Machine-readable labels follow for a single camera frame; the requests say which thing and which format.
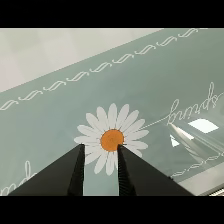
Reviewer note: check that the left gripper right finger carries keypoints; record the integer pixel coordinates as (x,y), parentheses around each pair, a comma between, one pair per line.
(146,180)

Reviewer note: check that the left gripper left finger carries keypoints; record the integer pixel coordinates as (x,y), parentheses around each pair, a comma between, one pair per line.
(56,180)

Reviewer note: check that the silver frame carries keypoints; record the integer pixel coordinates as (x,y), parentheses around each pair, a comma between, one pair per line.
(218,193)

